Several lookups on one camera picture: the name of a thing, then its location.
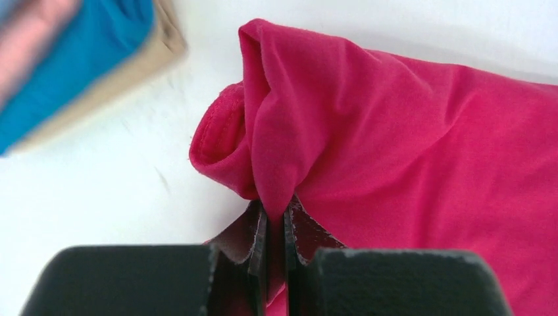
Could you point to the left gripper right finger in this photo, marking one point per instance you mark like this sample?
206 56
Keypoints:
325 277

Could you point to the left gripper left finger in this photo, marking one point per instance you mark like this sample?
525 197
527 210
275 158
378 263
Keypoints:
225 276

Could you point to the magenta t shirt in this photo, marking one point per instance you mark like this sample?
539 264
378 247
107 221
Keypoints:
385 151

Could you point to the tan folded shirt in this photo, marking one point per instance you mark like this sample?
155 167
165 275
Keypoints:
164 47

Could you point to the blue folded shirt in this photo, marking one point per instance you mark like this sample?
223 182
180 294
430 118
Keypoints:
97 39

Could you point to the pink folded shirt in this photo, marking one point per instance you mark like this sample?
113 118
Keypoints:
26 37

